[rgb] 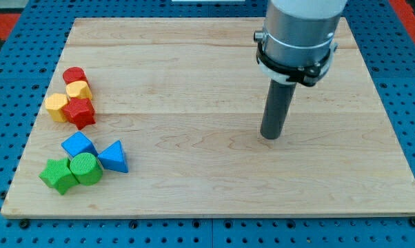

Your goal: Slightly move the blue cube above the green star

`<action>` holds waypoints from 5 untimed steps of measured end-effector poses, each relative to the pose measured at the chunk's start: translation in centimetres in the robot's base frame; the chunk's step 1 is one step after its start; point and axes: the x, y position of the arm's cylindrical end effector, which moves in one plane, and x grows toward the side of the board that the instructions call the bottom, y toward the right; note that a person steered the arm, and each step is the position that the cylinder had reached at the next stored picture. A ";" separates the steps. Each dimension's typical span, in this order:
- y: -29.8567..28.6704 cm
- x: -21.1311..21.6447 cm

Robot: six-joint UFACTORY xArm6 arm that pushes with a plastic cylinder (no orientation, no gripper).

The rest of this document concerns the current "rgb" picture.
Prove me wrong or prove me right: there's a green star block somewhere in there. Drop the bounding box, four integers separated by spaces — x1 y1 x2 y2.
39 158 79 195

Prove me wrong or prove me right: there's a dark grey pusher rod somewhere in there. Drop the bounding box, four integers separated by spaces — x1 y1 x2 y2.
260 80 296 140

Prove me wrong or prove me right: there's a green cylinder block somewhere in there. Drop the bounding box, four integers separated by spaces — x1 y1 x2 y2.
70 152 103 186

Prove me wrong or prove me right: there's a blue cube block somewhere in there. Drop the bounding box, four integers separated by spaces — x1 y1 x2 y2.
61 132 98 157

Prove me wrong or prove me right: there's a yellow hexagon block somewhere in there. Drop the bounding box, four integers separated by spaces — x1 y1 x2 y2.
45 93 69 123

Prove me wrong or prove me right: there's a wooden board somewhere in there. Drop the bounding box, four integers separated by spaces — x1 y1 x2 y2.
1 18 415 219

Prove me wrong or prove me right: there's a red star block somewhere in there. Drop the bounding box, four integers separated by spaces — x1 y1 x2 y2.
62 98 96 130

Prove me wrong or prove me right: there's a blue triangle block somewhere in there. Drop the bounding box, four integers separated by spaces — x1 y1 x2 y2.
97 141 129 173

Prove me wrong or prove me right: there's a yellow half-round block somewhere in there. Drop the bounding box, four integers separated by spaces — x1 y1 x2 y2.
65 81 93 100

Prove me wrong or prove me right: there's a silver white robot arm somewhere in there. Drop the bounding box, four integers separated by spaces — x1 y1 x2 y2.
254 0 347 87

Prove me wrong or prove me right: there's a red cylinder block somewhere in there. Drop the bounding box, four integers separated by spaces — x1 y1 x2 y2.
62 67 88 85

